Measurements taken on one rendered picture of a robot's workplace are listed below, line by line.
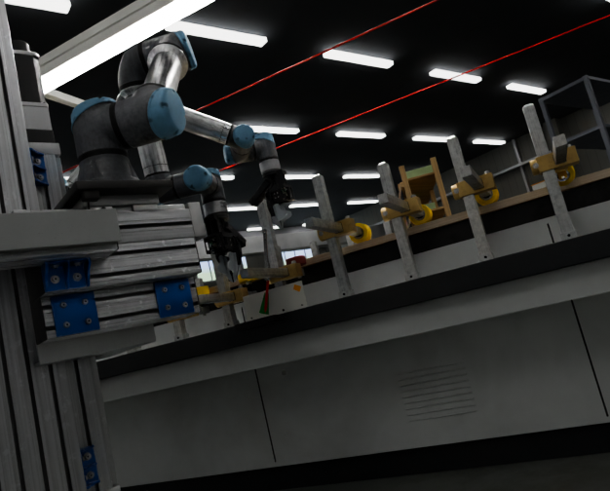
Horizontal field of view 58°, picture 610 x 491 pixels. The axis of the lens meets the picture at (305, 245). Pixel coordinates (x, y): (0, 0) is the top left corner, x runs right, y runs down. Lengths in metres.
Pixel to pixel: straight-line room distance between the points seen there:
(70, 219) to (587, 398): 1.68
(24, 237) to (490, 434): 1.65
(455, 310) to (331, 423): 0.74
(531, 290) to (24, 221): 1.43
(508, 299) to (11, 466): 1.43
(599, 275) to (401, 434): 0.92
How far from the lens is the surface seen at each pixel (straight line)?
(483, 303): 1.88
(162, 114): 1.35
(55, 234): 1.14
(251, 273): 1.82
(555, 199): 1.86
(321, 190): 2.03
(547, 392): 2.11
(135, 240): 1.32
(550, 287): 1.87
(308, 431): 2.36
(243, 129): 1.91
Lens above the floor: 0.62
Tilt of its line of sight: 9 degrees up
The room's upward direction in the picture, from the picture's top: 14 degrees counter-clockwise
